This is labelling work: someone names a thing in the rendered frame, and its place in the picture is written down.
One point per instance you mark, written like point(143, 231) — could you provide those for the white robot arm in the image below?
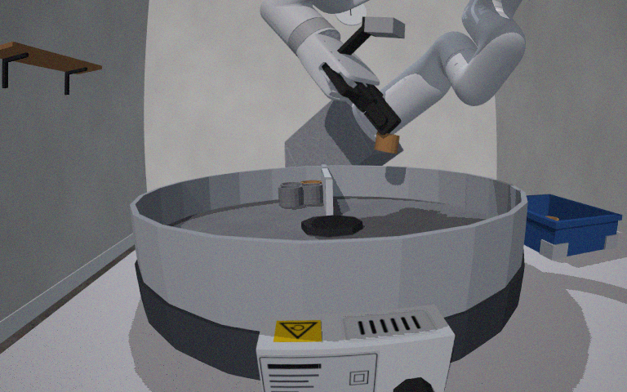
point(475, 73)

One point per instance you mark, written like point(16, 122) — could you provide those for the blue crate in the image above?
point(581, 228)

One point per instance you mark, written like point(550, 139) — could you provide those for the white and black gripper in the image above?
point(318, 54)

